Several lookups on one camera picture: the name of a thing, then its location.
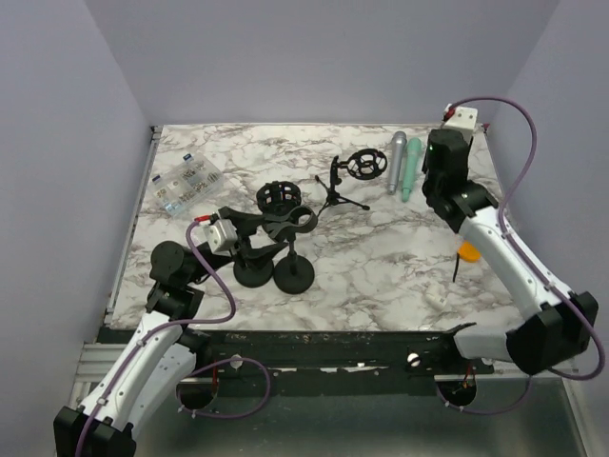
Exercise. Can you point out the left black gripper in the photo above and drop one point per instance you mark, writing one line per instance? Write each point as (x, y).
(245, 224)

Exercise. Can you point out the black round-base clip stand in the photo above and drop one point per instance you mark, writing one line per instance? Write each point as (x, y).
(252, 275)

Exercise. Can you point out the black round-base shock mount stand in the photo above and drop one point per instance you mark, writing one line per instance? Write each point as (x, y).
(278, 198)

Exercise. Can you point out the black round-base mic stand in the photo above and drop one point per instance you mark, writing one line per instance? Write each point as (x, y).
(294, 274)

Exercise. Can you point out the grey microphone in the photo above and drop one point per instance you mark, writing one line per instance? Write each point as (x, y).
(398, 144)

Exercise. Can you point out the teal microphone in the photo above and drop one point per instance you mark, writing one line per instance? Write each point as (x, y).
(413, 152)

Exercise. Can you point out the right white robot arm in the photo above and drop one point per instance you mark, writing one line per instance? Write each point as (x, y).
(556, 321)

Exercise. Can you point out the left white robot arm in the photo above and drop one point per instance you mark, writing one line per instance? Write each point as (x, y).
(166, 348)

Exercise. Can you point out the clear plastic screw box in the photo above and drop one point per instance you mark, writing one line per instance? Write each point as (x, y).
(191, 182)

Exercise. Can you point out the small white plastic piece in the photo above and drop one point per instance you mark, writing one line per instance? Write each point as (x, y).
(436, 297)

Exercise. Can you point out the orange tape measure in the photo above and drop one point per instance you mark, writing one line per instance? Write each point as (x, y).
(465, 253)

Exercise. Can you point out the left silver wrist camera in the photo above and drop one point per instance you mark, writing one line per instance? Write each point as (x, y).
(220, 233)

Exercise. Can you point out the black tripod shock mount stand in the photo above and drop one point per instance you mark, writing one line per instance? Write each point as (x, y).
(362, 165)

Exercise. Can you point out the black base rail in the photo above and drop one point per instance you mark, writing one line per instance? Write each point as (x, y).
(248, 363)

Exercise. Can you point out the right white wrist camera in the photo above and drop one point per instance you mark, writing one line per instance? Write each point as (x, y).
(462, 119)

